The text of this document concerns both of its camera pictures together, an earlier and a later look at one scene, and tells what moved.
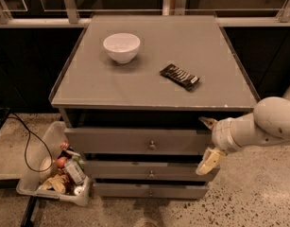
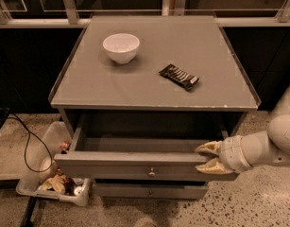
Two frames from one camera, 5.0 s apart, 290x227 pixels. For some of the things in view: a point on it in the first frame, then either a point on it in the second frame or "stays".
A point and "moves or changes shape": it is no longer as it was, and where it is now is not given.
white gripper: [222, 135] → [233, 154]
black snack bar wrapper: [181, 78] stays
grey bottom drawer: [149, 191] stays
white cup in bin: [45, 163] stays
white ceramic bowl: [123, 47] stays
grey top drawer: [137, 141] moves or changes shape
